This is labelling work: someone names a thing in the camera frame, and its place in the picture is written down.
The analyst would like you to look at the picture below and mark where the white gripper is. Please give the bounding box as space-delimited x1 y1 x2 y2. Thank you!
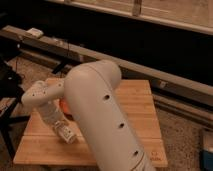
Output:
37 101 67 127

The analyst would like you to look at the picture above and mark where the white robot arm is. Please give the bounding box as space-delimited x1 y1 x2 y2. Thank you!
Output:
21 60 156 171

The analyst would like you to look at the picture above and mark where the orange ceramic bowl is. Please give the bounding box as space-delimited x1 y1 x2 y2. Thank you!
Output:
59 99 72 115

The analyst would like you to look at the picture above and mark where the wooden table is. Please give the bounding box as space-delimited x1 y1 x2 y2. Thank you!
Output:
13 80 168 168

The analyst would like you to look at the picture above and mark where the black stand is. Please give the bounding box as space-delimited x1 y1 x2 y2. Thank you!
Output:
0 58 29 159

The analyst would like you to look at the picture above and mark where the long wooden beam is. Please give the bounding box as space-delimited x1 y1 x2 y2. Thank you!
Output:
0 25 213 107

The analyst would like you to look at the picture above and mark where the small white box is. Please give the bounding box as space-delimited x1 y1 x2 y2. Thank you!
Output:
26 28 43 38

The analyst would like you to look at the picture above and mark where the blue box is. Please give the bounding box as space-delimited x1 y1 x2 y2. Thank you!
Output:
199 129 213 171

